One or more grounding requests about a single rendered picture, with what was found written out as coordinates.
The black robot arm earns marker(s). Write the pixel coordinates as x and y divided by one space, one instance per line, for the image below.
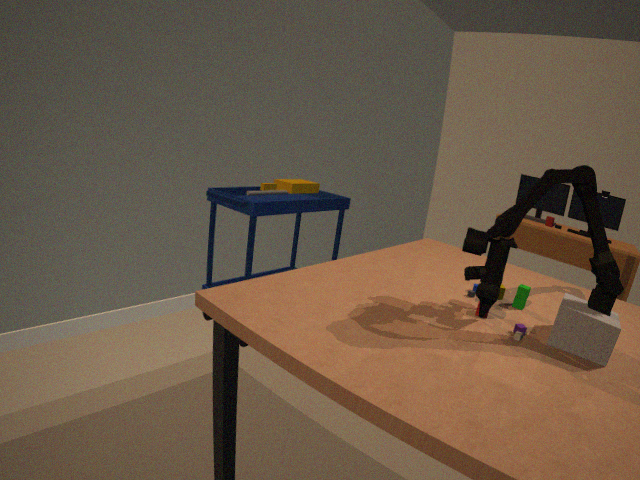
604 266

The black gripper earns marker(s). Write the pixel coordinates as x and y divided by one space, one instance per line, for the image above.
488 291

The purple block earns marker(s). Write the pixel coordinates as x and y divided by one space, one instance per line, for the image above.
521 328

